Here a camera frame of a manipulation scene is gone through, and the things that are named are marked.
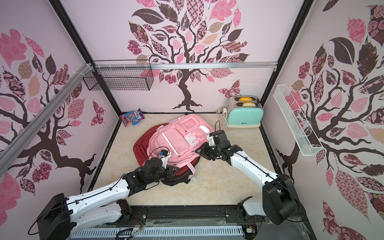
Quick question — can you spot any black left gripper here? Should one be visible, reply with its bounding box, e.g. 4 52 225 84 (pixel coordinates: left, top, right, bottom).
146 165 179 185

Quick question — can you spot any red backpack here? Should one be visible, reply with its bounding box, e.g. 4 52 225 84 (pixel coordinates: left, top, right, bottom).
133 122 200 181

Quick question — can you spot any black backpack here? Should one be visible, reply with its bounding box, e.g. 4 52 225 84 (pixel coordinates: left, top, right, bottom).
161 157 200 187

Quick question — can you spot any pink backpack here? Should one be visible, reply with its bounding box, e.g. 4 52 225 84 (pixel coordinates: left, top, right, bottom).
147 115 214 169

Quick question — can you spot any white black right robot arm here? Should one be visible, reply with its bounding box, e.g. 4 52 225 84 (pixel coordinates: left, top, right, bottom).
195 130 302 225

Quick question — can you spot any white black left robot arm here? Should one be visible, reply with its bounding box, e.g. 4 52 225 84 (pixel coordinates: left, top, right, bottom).
37 158 178 240

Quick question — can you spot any mint green toaster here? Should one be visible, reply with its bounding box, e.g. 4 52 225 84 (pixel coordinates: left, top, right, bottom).
227 95 264 129

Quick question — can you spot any pink red candy bag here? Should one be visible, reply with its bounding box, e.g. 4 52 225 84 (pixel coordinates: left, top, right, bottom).
120 114 128 127

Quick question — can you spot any blue M&M's candy bag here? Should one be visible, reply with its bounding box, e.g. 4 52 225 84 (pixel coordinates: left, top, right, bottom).
125 111 140 126

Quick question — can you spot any white toaster power cord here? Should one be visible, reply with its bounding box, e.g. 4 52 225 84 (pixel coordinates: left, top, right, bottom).
216 107 230 129

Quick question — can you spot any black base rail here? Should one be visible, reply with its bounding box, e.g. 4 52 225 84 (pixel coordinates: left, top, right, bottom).
114 201 267 227

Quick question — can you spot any white slotted cable duct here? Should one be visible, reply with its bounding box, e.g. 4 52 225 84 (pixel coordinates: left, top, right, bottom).
70 226 244 240

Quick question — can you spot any white wire shelf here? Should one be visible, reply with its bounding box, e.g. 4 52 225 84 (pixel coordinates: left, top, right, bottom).
273 85 324 157

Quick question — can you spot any aluminium rail back wall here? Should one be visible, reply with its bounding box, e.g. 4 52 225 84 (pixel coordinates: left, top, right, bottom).
92 61 278 70

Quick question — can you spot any aluminium rail wall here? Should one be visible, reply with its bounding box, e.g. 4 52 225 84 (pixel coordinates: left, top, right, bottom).
92 61 278 70
1 63 92 175

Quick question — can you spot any black wire basket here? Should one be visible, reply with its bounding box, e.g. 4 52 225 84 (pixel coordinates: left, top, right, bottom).
83 59 155 91

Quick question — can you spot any aluminium rail left wall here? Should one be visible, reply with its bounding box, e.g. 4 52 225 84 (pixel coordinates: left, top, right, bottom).
1 63 92 175

